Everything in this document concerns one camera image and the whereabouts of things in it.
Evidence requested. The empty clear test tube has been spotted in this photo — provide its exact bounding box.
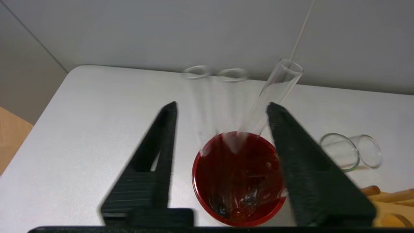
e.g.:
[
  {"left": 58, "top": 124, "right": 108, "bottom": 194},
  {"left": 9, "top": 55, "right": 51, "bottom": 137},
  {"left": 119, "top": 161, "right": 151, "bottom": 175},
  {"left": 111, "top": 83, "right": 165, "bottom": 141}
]
[
  {"left": 182, "top": 66, "right": 214, "bottom": 156},
  {"left": 218, "top": 68, "right": 249, "bottom": 154}
]

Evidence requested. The test tube with blue pigment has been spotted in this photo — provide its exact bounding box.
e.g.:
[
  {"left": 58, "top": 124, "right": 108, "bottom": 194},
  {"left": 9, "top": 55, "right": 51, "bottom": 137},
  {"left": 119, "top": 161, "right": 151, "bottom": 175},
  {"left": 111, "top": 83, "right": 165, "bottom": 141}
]
[{"left": 238, "top": 58, "right": 304, "bottom": 138}]

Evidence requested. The clear glass dish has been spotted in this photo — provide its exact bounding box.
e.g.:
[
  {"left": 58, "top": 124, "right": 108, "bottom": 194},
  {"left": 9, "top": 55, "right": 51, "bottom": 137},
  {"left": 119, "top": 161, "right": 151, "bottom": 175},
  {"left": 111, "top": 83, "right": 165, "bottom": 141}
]
[{"left": 320, "top": 133, "right": 383, "bottom": 172}]

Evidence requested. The dark red cup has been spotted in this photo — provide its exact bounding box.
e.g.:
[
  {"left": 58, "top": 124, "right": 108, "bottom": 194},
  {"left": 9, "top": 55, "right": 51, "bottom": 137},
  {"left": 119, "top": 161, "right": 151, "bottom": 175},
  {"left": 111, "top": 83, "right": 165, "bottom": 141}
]
[{"left": 192, "top": 131, "right": 288, "bottom": 227}]

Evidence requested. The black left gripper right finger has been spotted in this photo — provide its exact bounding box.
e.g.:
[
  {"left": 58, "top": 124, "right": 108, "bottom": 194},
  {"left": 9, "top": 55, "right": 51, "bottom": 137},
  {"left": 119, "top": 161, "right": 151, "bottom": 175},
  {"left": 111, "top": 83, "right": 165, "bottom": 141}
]
[{"left": 266, "top": 102, "right": 377, "bottom": 227}]

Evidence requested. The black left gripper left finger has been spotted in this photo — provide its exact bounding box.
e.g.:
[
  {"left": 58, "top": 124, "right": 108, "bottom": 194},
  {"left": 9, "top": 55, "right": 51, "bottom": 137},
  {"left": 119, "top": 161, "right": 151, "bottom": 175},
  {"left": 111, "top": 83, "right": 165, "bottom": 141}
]
[{"left": 100, "top": 101, "right": 194, "bottom": 227}]

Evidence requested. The wooden test tube rack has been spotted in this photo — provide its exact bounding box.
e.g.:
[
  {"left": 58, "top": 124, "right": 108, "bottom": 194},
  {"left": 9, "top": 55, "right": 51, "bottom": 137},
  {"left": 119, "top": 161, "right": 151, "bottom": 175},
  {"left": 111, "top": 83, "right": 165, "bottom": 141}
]
[{"left": 361, "top": 185, "right": 414, "bottom": 227}]

